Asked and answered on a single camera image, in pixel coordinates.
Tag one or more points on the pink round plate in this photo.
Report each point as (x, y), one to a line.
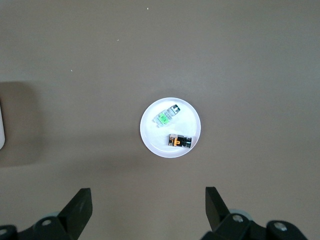
(160, 140)

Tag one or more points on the white lidded box grey latches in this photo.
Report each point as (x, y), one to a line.
(2, 125)

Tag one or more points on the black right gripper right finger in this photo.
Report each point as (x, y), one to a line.
(220, 220)

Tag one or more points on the orange black push-button switch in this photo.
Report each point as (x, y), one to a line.
(178, 141)

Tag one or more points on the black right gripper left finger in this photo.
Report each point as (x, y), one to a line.
(75, 215)

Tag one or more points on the green push-button switch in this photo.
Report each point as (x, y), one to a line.
(163, 118)

